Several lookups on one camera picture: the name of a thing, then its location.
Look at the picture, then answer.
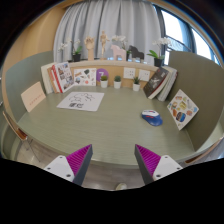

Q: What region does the wooden hand model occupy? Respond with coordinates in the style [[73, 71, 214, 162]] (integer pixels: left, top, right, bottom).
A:
[[83, 35, 96, 62]]

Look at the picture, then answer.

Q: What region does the wooden desk ledge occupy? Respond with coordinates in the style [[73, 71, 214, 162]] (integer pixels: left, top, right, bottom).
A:
[[54, 59, 159, 70]]

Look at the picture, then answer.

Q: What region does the wooden mannequin figure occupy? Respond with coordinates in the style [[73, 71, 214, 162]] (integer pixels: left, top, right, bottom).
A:
[[99, 30, 110, 60]]

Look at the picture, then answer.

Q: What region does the purple round sign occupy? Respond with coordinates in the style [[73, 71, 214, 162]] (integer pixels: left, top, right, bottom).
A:
[[95, 68, 110, 83]]

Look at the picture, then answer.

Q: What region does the grey striped book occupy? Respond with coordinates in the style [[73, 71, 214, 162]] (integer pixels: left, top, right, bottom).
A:
[[160, 68, 179, 102]]

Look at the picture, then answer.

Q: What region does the white sticker sheet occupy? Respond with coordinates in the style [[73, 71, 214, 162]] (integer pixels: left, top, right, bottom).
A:
[[72, 67, 97, 87]]

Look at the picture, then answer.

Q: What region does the white wall socket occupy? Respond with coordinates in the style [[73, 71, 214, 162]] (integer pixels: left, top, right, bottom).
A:
[[138, 69, 151, 82], [123, 67, 137, 80]]

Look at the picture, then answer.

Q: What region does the window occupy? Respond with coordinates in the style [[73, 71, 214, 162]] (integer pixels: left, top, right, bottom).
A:
[[156, 8, 221, 66]]

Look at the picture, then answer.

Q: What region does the pink horse figure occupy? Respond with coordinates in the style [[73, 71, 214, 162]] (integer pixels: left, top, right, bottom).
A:
[[110, 44, 128, 62]]

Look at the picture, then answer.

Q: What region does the wooden chair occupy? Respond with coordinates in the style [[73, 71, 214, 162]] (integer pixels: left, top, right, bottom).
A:
[[1, 109, 41, 163]]

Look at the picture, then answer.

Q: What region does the small plant in white pot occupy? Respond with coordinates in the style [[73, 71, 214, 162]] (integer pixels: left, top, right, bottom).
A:
[[113, 75, 123, 90], [132, 76, 142, 92], [99, 75, 109, 89]]

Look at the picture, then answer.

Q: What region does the large white orchid black pot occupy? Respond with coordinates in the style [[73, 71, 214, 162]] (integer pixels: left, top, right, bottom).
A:
[[146, 37, 173, 68]]

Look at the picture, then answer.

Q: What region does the white orchid in black pot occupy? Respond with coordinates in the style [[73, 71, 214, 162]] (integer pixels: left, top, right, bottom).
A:
[[111, 34, 133, 61]]

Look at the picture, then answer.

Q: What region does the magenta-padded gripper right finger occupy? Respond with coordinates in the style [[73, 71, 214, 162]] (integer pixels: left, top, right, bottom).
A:
[[134, 143, 184, 186]]

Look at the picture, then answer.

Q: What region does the white mouse pad with drawing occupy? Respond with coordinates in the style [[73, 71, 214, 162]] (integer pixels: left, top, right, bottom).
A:
[[56, 91, 106, 112]]

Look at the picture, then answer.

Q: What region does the grey curtain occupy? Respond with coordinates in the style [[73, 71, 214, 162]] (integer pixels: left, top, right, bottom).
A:
[[53, 3, 163, 64]]

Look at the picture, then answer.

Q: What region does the small white orchid black pot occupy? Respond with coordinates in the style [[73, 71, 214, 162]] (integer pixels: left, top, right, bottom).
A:
[[58, 38, 84, 63]]

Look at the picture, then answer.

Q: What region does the black horse figure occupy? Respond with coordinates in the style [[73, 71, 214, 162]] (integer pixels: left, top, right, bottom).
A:
[[128, 45, 146, 63]]

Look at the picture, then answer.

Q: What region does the blue and white computer mouse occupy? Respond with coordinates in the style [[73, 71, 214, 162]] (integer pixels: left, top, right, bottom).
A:
[[141, 109, 164, 127]]

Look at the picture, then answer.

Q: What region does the beige card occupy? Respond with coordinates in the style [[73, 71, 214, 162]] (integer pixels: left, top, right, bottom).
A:
[[20, 81, 47, 113]]

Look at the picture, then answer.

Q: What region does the food picture card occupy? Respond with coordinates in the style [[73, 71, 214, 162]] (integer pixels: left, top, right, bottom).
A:
[[166, 88, 200, 131]]

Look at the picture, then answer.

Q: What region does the red-edged photo magazine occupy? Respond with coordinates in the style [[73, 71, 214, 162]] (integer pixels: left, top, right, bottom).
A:
[[51, 61, 75, 94]]

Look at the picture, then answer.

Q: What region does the green desk partition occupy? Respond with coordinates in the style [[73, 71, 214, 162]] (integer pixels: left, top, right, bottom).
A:
[[164, 50, 224, 152], [4, 50, 56, 123]]

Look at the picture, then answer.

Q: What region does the thick white book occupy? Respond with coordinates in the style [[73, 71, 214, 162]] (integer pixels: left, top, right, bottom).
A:
[[40, 62, 56, 95]]

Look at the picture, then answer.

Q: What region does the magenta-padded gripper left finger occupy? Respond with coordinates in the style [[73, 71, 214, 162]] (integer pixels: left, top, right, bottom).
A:
[[43, 143, 94, 187]]

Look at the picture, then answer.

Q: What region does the black cover book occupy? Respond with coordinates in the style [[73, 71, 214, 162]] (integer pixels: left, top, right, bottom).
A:
[[142, 66, 170, 100]]

